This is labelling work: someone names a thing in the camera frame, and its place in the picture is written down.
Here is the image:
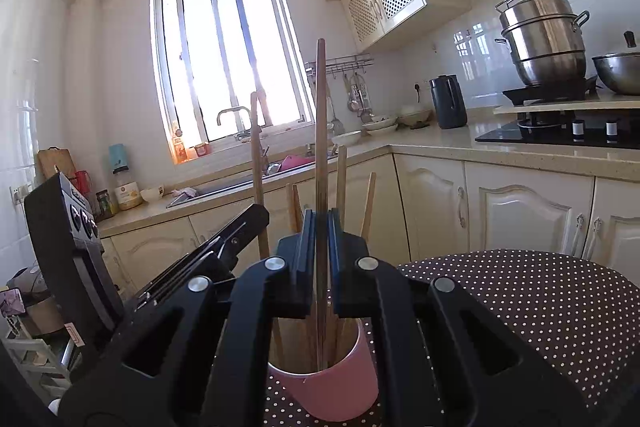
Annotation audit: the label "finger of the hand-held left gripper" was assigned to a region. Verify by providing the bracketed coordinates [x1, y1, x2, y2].
[132, 204, 271, 308]

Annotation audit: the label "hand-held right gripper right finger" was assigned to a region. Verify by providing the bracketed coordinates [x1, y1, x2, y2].
[327, 208, 591, 427]

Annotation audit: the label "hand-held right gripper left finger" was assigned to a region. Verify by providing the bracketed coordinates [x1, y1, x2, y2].
[57, 208, 317, 427]

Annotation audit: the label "bunch of wooden chopsticks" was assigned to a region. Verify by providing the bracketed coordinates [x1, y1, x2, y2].
[249, 92, 377, 373]

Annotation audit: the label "long wooden chopstick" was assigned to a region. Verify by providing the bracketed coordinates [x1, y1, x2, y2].
[314, 38, 328, 373]

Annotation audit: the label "pink cup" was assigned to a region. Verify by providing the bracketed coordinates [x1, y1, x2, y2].
[267, 314, 379, 423]

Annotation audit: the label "stainless steel sink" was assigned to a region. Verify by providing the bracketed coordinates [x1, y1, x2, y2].
[166, 157, 341, 209]

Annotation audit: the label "small dark jar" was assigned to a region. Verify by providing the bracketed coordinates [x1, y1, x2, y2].
[95, 189, 113, 220]

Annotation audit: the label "rice cooker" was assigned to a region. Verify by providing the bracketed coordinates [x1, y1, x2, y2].
[6, 264, 66, 338]

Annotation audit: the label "red dish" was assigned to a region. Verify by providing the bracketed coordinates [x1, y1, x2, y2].
[280, 155, 316, 172]

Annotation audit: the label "wooden cutting board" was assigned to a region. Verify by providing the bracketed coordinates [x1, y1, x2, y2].
[37, 147, 78, 188]

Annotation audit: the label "orange bottle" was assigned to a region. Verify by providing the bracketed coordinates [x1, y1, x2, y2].
[171, 122, 188, 162]

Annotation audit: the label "teal carton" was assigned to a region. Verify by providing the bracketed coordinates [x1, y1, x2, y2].
[108, 143, 130, 175]

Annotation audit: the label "metal sink faucet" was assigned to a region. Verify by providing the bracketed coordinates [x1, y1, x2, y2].
[216, 106, 268, 145]

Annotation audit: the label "white storage rack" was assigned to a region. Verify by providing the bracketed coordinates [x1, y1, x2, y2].
[7, 332, 81, 408]

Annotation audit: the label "hanging metal spatula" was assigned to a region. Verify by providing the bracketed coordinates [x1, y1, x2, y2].
[327, 97, 346, 135]

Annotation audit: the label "shallow white dish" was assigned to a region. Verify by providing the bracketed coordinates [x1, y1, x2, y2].
[361, 114, 399, 135]

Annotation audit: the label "hanging metal spoon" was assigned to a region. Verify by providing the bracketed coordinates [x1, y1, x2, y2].
[357, 74, 375, 122]

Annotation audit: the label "sliding kitchen window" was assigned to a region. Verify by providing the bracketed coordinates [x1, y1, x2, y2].
[150, 0, 313, 162]

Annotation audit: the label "cream base cabinets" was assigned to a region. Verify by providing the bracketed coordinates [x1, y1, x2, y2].
[97, 152, 640, 308]

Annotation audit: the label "black electric kettle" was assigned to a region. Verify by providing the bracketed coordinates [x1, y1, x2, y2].
[429, 74, 468, 129]

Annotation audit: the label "black glass gas stove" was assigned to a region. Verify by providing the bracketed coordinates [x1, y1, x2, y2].
[475, 109, 640, 150]

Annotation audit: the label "black induction cooker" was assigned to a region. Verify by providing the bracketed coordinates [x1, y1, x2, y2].
[502, 77, 601, 104]

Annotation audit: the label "stainless steel steamer pot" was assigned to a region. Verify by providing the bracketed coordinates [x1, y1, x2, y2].
[495, 0, 591, 88]

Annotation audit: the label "cream stove cover board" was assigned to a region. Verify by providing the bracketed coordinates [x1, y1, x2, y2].
[494, 94, 640, 115]

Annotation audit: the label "steel wok with lid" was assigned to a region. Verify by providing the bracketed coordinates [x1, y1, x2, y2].
[592, 31, 640, 96]

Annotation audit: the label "metal wall utensil rack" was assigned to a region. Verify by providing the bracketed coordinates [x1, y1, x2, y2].
[305, 53, 376, 75]

